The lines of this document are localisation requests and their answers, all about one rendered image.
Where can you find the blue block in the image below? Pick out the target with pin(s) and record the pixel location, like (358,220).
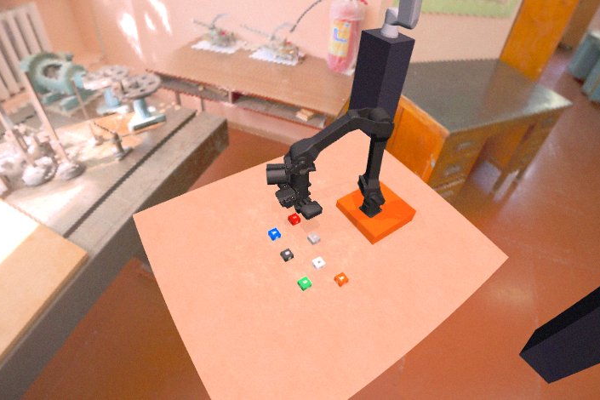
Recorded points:
(274,234)

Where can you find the green block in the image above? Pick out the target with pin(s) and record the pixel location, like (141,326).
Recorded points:
(304,283)

